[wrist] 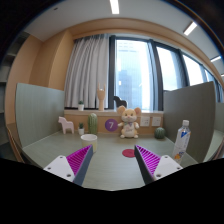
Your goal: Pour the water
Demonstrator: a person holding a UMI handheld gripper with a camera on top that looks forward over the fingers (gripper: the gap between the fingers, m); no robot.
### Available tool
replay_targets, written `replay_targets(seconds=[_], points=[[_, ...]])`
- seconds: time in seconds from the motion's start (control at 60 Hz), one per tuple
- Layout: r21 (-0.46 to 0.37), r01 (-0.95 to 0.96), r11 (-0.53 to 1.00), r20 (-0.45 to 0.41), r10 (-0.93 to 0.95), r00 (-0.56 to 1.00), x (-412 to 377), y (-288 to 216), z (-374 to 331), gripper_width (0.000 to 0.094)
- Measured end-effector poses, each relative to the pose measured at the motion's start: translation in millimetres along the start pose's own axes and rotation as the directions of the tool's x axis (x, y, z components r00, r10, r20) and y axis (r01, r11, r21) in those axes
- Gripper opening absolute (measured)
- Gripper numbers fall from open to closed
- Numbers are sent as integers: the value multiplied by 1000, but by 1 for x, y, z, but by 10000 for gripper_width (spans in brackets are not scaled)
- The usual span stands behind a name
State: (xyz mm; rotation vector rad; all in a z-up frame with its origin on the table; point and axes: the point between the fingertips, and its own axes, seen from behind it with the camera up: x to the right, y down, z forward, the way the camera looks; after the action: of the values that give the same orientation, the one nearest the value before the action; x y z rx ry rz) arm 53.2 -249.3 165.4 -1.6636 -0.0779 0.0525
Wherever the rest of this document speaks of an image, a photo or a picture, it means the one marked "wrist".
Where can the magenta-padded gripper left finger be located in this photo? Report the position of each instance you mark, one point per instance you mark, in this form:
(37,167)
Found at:
(61,165)

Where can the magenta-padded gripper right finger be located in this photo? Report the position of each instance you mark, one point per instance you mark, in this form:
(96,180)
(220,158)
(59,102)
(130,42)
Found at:
(165,165)

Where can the clear plastic drink bottle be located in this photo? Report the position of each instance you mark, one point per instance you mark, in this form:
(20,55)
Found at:
(181,140)

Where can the round green cactus ornament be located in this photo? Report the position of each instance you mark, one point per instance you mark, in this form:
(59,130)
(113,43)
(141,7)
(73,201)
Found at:
(159,133)

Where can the pale yellow cup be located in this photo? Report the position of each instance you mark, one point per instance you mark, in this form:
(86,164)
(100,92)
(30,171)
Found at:
(89,140)

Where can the flat round red coaster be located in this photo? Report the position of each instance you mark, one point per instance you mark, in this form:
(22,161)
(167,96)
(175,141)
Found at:
(128,153)

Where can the small plant in white pot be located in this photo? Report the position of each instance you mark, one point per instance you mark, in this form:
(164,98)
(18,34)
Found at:
(81,131)
(81,107)

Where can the pink horse figurine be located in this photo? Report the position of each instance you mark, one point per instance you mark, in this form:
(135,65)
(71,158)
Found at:
(66,126)

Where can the tall green cactus ornament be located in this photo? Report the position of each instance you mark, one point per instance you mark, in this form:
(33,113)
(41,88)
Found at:
(92,124)

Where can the beige mouse plush toy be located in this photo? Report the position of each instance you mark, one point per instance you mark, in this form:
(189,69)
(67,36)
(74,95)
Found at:
(129,121)

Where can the grey-green desk partition panel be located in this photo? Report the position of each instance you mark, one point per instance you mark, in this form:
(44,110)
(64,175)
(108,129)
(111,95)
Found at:
(38,113)
(193,110)

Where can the round purple number sign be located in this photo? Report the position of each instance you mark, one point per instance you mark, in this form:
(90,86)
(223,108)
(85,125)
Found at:
(111,125)

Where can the black horse figurine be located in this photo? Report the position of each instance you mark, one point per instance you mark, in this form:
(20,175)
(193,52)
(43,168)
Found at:
(120,102)

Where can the wooden hand sculpture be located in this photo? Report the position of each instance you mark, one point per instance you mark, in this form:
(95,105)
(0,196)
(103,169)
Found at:
(101,98)

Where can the light grey curtain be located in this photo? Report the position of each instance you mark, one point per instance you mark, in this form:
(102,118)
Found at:
(86,73)

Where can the large dark-framed window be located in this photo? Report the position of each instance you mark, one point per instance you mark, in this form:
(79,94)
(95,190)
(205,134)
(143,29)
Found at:
(133,73)

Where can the group of ceiling lights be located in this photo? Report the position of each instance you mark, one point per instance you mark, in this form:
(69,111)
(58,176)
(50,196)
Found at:
(114,6)

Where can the white wall socket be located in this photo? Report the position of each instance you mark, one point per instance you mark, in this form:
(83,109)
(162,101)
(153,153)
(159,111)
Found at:
(156,121)
(145,121)

